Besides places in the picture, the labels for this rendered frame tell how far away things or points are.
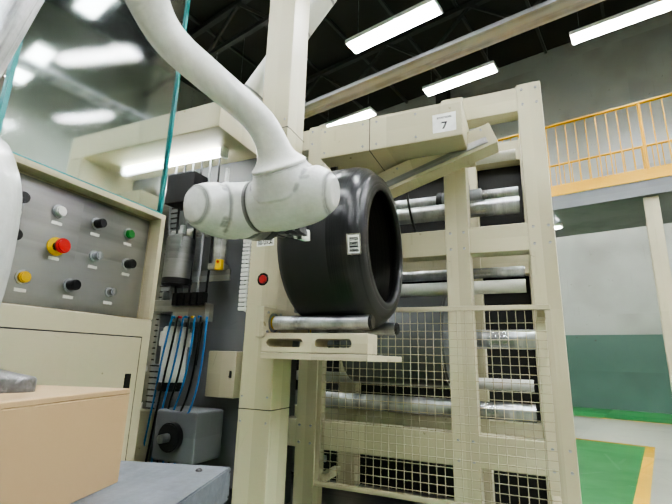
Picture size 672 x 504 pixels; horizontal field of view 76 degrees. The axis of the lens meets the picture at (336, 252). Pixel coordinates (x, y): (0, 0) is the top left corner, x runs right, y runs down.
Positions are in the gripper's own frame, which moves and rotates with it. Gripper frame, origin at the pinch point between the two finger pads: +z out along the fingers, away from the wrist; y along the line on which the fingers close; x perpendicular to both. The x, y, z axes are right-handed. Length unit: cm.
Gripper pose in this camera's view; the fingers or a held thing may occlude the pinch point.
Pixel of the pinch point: (301, 234)
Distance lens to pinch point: 116.1
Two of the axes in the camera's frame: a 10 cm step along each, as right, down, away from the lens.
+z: 4.0, 1.0, 9.1
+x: 0.3, 9.9, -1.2
